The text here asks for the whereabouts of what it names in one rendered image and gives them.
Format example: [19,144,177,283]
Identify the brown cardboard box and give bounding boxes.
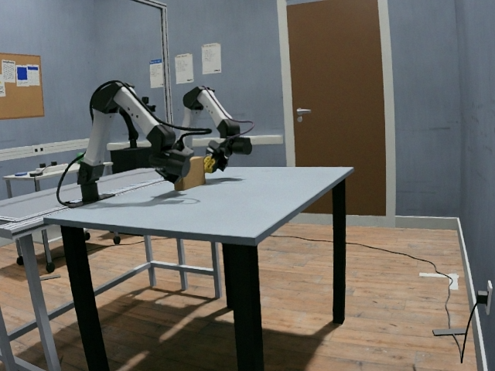
[174,157,206,191]

